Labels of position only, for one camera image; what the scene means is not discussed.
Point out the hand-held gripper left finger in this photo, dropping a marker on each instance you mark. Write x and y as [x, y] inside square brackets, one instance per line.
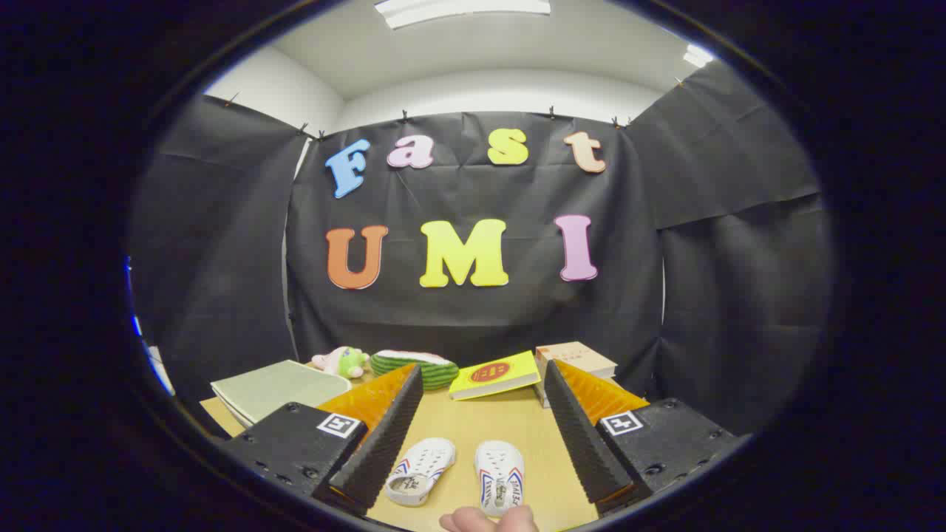
[384, 443]

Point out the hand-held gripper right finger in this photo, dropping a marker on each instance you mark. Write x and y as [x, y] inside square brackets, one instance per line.
[584, 443]

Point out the white canvas shoe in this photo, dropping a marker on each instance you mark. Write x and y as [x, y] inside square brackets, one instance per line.
[499, 465]
[421, 462]

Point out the pale green fabric storage box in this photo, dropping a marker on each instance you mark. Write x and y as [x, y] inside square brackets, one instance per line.
[273, 388]

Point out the watermelon slice cushion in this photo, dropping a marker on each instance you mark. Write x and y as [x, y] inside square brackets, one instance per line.
[436, 373]

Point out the tan book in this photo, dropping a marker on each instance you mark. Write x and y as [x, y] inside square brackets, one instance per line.
[576, 356]

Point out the pink and green plush toy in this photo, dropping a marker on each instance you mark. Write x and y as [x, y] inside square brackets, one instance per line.
[344, 362]

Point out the yellow book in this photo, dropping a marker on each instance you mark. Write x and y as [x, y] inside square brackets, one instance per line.
[491, 373]

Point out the small ceiling light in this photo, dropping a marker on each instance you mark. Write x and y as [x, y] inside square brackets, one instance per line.
[698, 55]

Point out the long ceiling light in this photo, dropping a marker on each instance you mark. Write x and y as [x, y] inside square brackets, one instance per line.
[458, 11]

